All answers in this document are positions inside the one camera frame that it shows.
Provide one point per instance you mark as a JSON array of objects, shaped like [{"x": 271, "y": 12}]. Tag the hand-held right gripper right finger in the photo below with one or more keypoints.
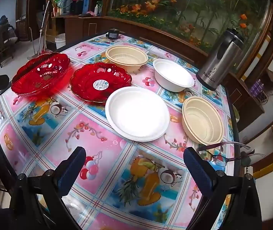
[{"x": 198, "y": 170}]

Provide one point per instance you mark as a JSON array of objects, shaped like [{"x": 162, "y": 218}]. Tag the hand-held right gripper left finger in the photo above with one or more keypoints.
[{"x": 71, "y": 170}]

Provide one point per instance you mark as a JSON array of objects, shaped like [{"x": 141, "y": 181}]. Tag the red ribbed plastic bowl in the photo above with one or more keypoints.
[{"x": 40, "y": 74}]

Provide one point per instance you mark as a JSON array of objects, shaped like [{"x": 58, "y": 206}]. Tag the beige plastic bowl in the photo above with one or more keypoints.
[
  {"x": 202, "y": 122},
  {"x": 126, "y": 57}
]

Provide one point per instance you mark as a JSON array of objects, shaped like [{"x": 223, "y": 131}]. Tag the white disposable plate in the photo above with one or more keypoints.
[{"x": 136, "y": 112}]

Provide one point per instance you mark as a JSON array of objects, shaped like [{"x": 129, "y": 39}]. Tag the red scalloped plate with sticker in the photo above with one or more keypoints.
[{"x": 98, "y": 81}]

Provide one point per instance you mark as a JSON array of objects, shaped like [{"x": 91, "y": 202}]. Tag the white disposable bowl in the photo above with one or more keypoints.
[{"x": 173, "y": 75}]

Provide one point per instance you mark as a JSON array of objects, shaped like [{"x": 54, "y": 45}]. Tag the purple-framed eyeglasses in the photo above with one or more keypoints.
[{"x": 219, "y": 159}]

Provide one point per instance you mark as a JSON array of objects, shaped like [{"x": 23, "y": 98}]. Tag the printed plastic tablecloth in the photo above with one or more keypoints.
[{"x": 107, "y": 163}]

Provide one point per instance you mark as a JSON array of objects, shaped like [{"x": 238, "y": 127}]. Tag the wooden chair with clothes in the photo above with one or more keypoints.
[{"x": 3, "y": 40}]

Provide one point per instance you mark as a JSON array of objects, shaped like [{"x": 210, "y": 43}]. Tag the chrome metal stand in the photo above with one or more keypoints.
[{"x": 43, "y": 26}]

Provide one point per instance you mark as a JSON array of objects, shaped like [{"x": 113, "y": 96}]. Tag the white plastic bucket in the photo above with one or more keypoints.
[{"x": 60, "y": 41}]

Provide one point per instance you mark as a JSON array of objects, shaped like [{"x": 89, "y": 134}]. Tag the purple basket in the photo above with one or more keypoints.
[{"x": 256, "y": 88}]

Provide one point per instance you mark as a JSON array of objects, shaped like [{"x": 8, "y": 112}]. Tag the wooden cabinet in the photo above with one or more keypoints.
[{"x": 79, "y": 27}]

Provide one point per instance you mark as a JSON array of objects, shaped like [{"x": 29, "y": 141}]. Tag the teal plastic jug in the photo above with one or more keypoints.
[{"x": 65, "y": 4}]

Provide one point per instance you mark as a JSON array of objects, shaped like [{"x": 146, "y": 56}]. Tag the stainless steel thermos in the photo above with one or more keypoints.
[{"x": 219, "y": 60}]

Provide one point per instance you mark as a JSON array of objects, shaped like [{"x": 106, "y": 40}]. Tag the blue plastic container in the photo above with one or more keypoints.
[{"x": 87, "y": 2}]

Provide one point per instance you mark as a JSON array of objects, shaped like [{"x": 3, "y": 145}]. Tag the small black device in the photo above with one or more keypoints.
[{"x": 112, "y": 34}]

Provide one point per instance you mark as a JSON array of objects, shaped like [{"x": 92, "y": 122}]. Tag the framed flower mural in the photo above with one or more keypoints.
[{"x": 179, "y": 7}]

